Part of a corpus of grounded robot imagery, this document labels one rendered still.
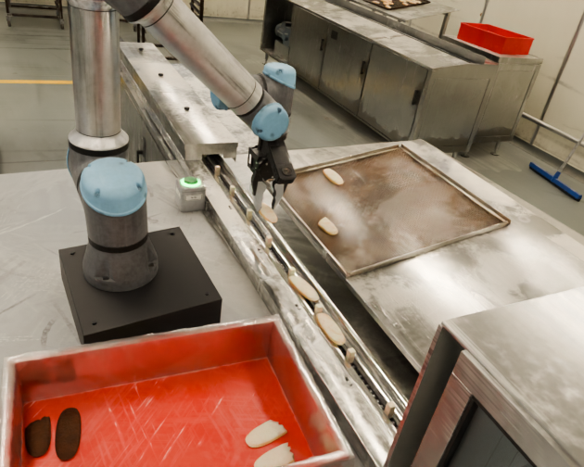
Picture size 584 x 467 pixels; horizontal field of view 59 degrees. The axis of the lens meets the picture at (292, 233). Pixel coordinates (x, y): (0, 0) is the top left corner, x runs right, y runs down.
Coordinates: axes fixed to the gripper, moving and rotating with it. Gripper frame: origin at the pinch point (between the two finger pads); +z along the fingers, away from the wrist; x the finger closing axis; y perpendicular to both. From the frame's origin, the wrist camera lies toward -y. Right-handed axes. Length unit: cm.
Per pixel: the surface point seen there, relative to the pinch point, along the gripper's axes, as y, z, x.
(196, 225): 13.3, 11.6, 14.2
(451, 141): 176, 71, -246
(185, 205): 20.7, 9.2, 14.9
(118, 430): -46, 11, 46
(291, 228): 5.9, 11.8, -11.8
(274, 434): -56, 10, 22
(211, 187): 26.2, 7.5, 5.5
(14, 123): 300, 93, 57
